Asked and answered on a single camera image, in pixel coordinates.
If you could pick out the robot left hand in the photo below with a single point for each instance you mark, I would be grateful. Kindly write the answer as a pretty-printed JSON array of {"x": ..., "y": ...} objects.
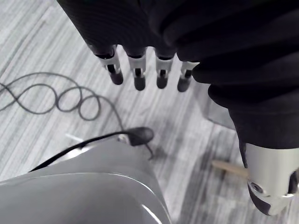
[{"x": 210, "y": 35}]

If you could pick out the dark robot foot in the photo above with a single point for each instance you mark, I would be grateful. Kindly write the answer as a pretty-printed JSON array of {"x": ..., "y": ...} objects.
[{"x": 140, "y": 135}]

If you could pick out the light wooden stick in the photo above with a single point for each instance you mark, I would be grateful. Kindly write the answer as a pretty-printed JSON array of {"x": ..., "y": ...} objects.
[{"x": 229, "y": 168}]

